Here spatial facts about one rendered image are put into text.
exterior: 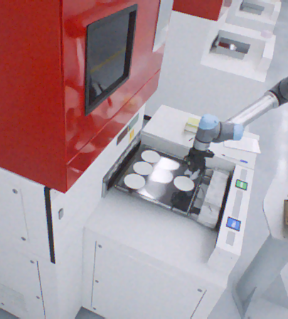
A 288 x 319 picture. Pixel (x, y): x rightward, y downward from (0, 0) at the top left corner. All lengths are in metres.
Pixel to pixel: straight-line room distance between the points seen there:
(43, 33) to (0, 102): 0.25
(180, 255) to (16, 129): 0.82
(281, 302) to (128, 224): 1.33
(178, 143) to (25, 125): 0.97
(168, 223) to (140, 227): 0.14
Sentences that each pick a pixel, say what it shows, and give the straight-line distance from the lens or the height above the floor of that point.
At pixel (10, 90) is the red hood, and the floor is 1.51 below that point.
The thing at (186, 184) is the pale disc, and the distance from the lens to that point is 1.50.
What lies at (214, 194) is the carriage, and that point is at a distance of 1.54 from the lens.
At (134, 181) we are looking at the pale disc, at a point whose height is 0.90.
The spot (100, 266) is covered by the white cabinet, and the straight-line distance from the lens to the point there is 1.53.
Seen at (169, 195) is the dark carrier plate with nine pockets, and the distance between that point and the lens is 1.42.
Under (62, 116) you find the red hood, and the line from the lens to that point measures 0.76.
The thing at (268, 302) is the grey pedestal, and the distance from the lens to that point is 2.38.
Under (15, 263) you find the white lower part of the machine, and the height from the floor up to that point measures 0.68.
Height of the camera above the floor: 1.90
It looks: 39 degrees down
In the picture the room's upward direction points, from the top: 10 degrees clockwise
